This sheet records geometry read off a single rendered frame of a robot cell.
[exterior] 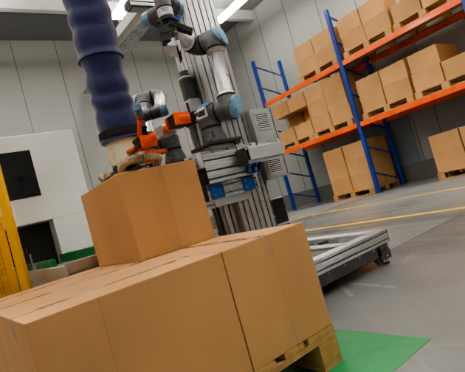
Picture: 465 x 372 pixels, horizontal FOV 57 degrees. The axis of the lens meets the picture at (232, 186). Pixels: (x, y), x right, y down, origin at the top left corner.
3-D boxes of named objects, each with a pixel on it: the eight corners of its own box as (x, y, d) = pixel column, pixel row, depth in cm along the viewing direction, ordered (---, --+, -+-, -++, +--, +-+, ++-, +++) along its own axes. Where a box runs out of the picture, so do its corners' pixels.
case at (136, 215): (99, 266, 233) (80, 195, 234) (162, 246, 257) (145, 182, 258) (141, 261, 185) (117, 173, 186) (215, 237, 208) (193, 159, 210)
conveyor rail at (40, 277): (5, 295, 412) (1, 276, 413) (11, 293, 415) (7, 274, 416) (72, 300, 229) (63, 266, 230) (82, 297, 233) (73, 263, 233)
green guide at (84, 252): (60, 262, 447) (58, 254, 448) (71, 259, 454) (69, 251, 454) (116, 252, 321) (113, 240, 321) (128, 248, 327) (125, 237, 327)
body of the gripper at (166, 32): (163, 48, 205) (156, 24, 205) (181, 43, 206) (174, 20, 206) (162, 41, 197) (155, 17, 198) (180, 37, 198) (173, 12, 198)
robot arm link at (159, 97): (170, 99, 315) (170, 119, 272) (156, 103, 315) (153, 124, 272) (165, 84, 310) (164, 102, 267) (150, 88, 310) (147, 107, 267)
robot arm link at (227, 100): (224, 124, 247) (205, 38, 255) (246, 116, 240) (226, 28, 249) (214, 120, 236) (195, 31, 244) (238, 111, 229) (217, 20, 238)
